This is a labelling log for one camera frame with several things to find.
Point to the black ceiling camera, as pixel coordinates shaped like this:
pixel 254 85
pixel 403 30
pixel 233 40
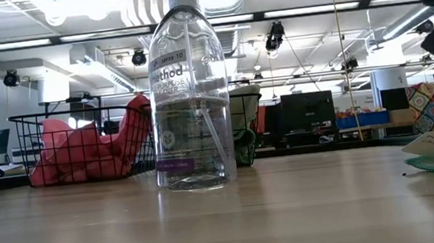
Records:
pixel 275 38
pixel 425 26
pixel 139 58
pixel 11 78
pixel 350 64

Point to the clear method spray bottle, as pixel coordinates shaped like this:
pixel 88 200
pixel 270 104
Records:
pixel 195 139

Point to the mint green microfiber towel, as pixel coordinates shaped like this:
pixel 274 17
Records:
pixel 245 108
pixel 243 143

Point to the white round pillar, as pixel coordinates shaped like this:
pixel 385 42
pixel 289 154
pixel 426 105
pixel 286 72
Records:
pixel 388 79

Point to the white ceiling air unit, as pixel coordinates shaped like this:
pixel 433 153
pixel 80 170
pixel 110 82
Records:
pixel 92 65

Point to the grey long ceiling duct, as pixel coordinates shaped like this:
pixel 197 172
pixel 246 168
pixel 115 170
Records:
pixel 411 21

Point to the white hanging cylinder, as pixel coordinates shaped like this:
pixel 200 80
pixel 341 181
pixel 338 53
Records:
pixel 53 89

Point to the black computer monitor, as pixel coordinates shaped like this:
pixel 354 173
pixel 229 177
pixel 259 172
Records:
pixel 303 109

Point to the black box at pillar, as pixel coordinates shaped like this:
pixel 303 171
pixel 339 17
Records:
pixel 394 99

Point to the brown cardboard box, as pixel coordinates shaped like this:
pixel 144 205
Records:
pixel 402 116

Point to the blue storage bin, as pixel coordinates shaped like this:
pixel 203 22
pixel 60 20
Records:
pixel 368 119

